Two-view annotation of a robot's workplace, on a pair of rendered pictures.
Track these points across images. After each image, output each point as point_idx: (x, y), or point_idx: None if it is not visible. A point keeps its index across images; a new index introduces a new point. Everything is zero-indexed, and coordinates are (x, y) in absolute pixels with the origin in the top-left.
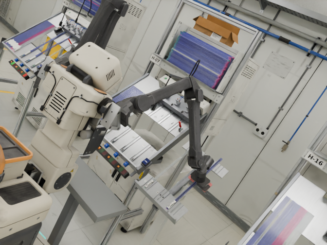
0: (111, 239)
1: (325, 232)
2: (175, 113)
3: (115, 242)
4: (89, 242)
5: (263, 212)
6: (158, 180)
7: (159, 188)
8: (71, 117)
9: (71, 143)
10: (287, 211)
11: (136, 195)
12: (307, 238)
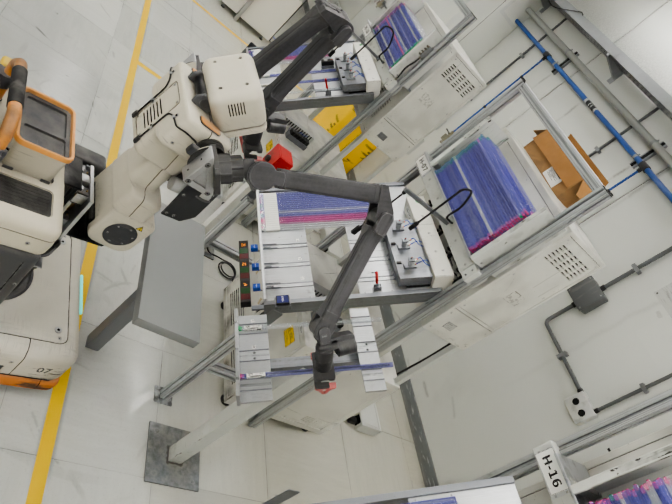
0: (192, 397)
1: None
2: (391, 260)
3: (194, 405)
4: (158, 376)
5: (391, 492)
6: (305, 352)
7: (261, 343)
8: (155, 143)
9: (154, 187)
10: None
11: None
12: None
